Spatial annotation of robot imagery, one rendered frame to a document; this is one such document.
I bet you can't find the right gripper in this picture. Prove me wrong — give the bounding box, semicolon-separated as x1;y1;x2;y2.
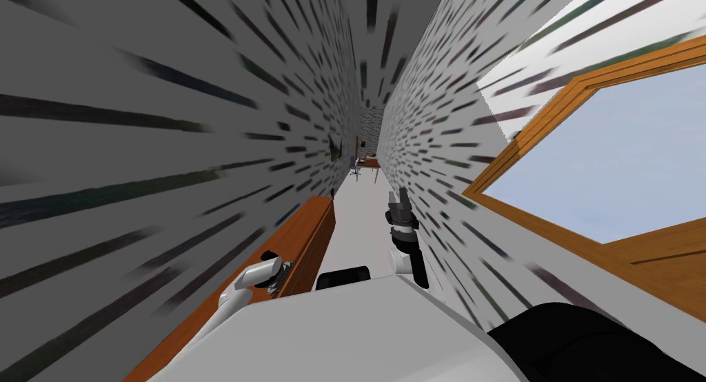
385;185;419;230

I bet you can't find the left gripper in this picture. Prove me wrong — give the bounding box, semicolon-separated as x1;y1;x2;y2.
268;260;294;296

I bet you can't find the brown wooden door leaf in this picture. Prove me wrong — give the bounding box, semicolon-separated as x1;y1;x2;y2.
122;196;337;382

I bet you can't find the brown wooden desk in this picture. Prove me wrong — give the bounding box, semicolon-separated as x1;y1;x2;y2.
355;153;383;185

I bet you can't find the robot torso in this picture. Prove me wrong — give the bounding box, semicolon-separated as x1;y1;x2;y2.
144;265;533;382

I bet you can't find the window with wooden frame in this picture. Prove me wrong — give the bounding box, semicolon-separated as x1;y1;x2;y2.
462;35;706;323

